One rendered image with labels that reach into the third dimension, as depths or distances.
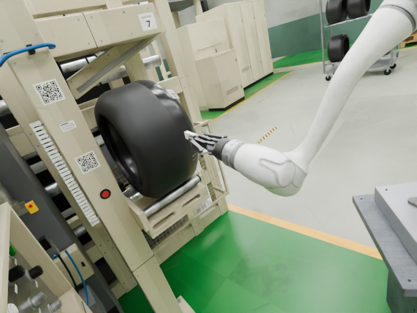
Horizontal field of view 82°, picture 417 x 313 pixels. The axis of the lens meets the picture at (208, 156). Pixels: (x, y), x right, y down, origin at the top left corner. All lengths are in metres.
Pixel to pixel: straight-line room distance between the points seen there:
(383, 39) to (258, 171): 0.42
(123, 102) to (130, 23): 0.54
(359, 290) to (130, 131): 1.57
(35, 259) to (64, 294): 0.17
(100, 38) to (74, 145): 0.57
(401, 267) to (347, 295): 0.73
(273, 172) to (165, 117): 0.54
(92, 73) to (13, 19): 0.52
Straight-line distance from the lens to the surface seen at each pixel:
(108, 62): 1.51
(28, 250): 0.95
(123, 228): 1.23
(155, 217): 1.18
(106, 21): 1.41
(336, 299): 1.81
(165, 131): 0.98
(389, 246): 1.20
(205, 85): 5.93
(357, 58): 0.72
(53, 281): 1.02
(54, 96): 1.05
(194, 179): 1.25
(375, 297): 1.85
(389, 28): 0.75
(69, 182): 1.11
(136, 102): 1.02
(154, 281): 1.47
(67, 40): 1.35
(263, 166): 0.63
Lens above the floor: 1.51
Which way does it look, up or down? 24 degrees down
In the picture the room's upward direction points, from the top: 17 degrees counter-clockwise
